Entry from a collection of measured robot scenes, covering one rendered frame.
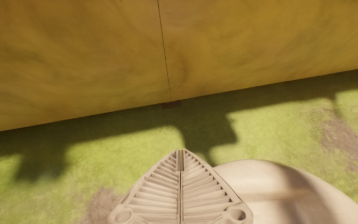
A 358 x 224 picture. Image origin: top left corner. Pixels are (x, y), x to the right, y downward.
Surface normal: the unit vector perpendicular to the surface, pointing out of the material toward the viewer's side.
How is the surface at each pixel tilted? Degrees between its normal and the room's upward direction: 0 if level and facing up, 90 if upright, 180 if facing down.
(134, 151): 0
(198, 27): 90
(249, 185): 0
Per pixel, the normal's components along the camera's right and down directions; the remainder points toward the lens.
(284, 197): 0.00, 0.60
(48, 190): -0.03, -0.53
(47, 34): 0.19, 0.83
